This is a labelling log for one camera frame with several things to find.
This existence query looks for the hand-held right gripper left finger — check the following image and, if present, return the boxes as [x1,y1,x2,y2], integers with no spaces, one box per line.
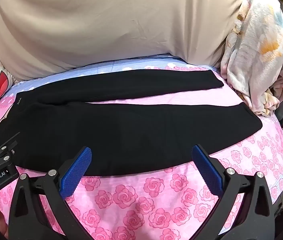
[8,146,92,240]

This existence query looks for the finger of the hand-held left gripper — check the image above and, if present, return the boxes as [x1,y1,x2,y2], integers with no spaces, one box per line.
[0,132,21,166]

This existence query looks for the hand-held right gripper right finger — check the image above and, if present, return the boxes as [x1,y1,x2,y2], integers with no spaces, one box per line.
[192,144,276,240]

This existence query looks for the black pants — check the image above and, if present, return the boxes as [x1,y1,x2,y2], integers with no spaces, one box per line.
[0,69,262,176]

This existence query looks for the pink rose print bedsheet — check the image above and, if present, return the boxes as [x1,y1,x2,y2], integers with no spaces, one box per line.
[0,47,283,240]

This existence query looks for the pastel floral blanket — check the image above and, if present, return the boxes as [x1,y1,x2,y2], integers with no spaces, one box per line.
[220,0,283,117]

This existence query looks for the beige quilt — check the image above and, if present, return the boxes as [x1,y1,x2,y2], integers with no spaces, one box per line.
[0,0,254,82]

